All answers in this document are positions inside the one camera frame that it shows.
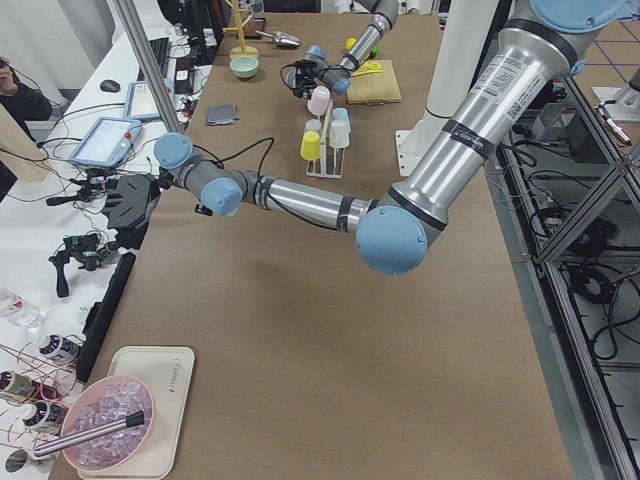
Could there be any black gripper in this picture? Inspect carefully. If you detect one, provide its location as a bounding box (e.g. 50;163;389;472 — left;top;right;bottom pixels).
157;170;173;190
293;71;316;98

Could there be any pink plastic cup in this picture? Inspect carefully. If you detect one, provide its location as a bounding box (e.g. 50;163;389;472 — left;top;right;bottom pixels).
307;85;331;117

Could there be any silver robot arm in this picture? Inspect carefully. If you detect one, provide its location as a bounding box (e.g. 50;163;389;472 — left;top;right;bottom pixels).
154;1;639;275
282;0;398;99

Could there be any grey plastic cup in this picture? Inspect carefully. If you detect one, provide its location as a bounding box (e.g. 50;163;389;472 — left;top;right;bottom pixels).
304;118;322;134

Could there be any light blue plastic cup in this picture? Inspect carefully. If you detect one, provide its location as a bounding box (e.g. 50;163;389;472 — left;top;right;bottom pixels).
331;107;350;125

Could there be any white plastic cup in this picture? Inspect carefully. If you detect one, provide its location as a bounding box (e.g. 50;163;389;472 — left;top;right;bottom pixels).
329;119;350;149

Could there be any yellow plastic cup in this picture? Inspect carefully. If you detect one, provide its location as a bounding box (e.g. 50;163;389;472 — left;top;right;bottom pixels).
299;130;321;162

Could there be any metal scoop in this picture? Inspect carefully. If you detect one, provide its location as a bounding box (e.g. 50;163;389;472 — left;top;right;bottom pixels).
256;30;301;49

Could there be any yellow plastic knife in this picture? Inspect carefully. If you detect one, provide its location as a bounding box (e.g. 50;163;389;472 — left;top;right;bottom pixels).
351;64;383;78

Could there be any mint green bowl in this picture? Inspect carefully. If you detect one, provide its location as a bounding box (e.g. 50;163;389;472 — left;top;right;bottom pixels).
229;55;260;80

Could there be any blue teach pendant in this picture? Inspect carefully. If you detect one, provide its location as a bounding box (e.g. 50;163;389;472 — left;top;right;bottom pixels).
123;81;160;121
68;117;142;168

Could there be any wooden mug tree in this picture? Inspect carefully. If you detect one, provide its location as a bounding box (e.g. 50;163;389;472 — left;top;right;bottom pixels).
223;0;259;60

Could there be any wooden cutting board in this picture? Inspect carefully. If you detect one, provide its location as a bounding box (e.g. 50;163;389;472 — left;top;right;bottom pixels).
346;59;402;104

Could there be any grey folded cloth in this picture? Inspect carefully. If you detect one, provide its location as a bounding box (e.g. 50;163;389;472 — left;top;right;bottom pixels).
206;103;239;126

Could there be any black computer mouse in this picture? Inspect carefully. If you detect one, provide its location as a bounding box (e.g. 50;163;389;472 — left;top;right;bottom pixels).
99;79;121;93

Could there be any black keyboard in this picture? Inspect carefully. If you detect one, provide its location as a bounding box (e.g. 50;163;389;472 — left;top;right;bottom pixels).
148;37;170;78

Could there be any cream plastic tray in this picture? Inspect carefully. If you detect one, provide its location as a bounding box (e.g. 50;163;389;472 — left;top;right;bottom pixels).
72;346;195;479

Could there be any clear plastic bottle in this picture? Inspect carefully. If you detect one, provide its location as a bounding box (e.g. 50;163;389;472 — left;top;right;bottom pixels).
1;288;45;328

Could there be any pink bowl of ice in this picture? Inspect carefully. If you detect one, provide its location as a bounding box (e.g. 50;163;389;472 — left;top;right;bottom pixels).
61;375;155;472

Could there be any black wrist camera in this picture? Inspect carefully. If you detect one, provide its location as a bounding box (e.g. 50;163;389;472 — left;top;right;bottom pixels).
295;60;317;76

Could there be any white wire cup rack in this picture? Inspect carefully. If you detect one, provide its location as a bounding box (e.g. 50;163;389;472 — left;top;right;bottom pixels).
306;100;349;179

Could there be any aluminium frame post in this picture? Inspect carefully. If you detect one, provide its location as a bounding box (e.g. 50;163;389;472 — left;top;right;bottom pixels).
114;0;183;133

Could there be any metal scoop handle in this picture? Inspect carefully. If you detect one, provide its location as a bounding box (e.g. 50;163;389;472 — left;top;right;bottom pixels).
33;410;145;458

